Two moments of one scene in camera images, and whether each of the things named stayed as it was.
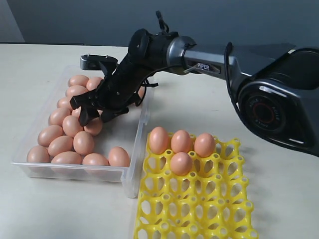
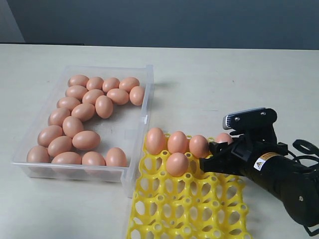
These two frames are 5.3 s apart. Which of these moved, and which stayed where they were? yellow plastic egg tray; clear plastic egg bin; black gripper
Moved: black gripper
Stayed: clear plastic egg bin; yellow plastic egg tray
